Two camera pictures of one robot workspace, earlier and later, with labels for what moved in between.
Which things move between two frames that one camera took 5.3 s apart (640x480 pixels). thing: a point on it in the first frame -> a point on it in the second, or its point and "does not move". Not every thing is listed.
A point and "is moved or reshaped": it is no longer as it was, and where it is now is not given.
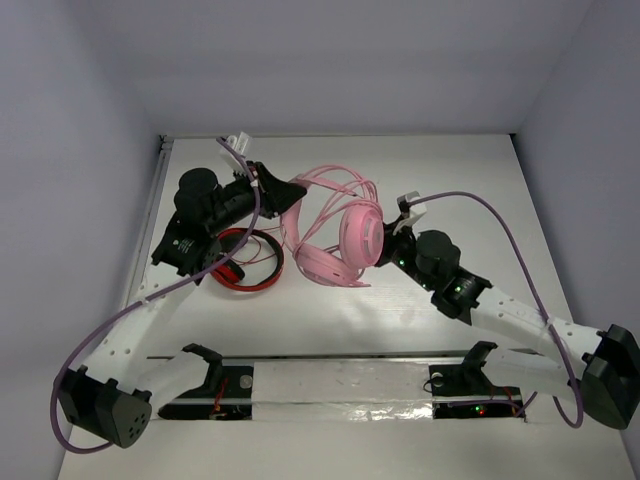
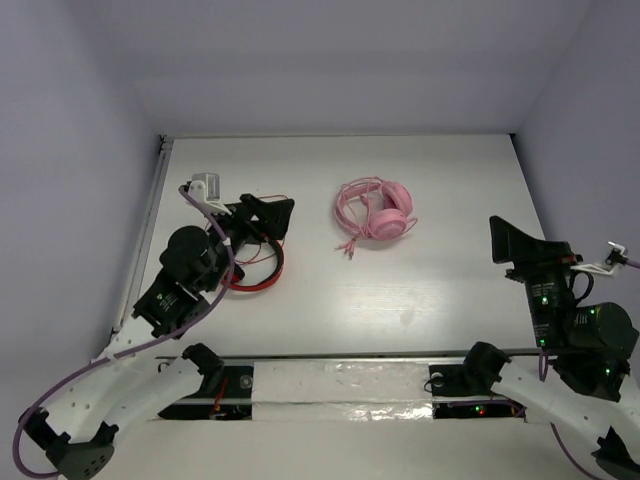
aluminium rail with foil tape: x=344 y=388 does not move
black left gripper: x=263 y=189 -> x=245 y=216
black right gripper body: x=400 y=249 -> x=546 y=266
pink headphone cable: x=334 y=175 -> x=347 y=247
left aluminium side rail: x=140 y=256 does not move
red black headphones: x=230 y=273 does not move
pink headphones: x=337 y=230 is moved or reshaped
